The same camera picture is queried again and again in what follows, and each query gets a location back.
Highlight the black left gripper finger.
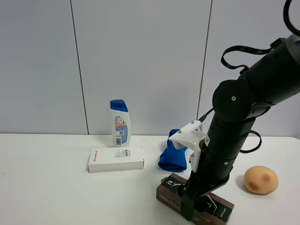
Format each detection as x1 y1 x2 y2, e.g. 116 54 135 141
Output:
180 196 195 221

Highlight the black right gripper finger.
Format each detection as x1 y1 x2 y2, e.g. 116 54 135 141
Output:
195 196 208 211

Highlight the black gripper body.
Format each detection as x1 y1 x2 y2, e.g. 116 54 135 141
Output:
182 145 236 202

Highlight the brown coffee capsule box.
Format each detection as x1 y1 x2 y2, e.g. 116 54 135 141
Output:
156 173 234 225

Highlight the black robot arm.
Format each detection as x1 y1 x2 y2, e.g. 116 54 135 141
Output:
180 34 300 220

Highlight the rolled blue cloth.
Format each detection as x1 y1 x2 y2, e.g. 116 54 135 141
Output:
158 139 188 173

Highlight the tan potato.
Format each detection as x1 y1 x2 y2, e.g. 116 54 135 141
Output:
244 166 279 195

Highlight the white cardboard box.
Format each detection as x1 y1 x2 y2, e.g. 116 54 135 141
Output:
88 146 144 173

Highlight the white blue shampoo bottle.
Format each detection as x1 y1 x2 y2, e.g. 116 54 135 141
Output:
110 99 131 147

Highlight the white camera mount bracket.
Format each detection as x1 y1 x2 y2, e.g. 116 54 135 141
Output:
168 120 206 173

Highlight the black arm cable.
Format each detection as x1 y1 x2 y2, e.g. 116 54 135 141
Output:
196 0 300 154

